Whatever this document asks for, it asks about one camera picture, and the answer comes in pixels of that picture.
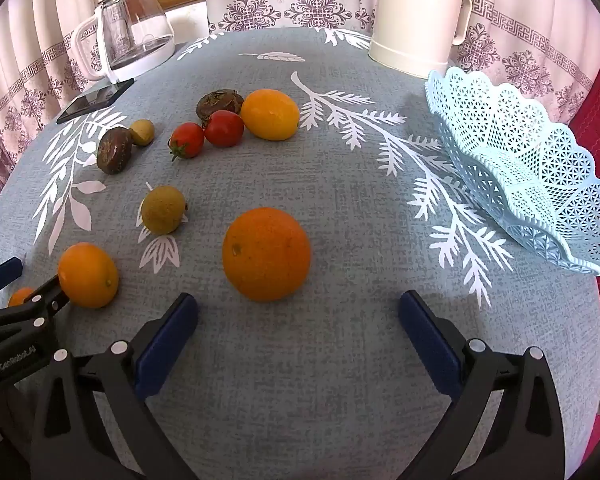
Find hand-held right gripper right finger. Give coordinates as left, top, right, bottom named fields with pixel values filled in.
left=399, top=290, right=566, bottom=480

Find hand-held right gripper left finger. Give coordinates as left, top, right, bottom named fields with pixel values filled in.
left=30, top=292, right=206, bottom=480

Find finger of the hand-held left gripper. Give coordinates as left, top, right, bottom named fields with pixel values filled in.
left=0, top=274, right=72, bottom=333
left=0, top=256, right=24, bottom=311

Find small orange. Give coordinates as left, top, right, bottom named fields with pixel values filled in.
left=7, top=287, right=37, bottom=308

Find medium orange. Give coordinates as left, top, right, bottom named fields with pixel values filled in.
left=57, top=242, right=120, bottom=310

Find large orange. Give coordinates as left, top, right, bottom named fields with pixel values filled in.
left=222, top=207, right=312, bottom=303

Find large green-yellow longan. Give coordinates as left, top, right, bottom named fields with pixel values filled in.
left=140, top=185, right=188, bottom=235

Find brown water chestnut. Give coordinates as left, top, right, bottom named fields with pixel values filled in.
left=196, top=89, right=244, bottom=122
left=96, top=127, right=134, bottom=176

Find small green-yellow longan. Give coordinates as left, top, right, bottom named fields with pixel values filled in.
left=129, top=119, right=156, bottom=147

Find light blue plastic basket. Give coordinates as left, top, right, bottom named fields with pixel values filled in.
left=425, top=66, right=600, bottom=277

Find red tomato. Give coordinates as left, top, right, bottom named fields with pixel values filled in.
left=168, top=122, right=206, bottom=162
left=203, top=110, right=245, bottom=148

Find yellow lemon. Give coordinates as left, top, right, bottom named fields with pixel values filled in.
left=240, top=88, right=301, bottom=141

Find grey leaf-print tablecloth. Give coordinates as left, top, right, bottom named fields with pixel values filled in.
left=0, top=27, right=600, bottom=480

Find black smartphone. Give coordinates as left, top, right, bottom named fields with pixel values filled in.
left=56, top=78, right=135, bottom=125

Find pink patterned curtain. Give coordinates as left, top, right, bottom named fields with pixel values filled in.
left=0, top=0, right=118, bottom=206
left=201, top=0, right=600, bottom=126

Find glass kettle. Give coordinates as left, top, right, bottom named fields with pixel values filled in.
left=71, top=0, right=177, bottom=84

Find cream thermos jug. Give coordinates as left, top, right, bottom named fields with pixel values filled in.
left=367, top=0, right=473, bottom=80

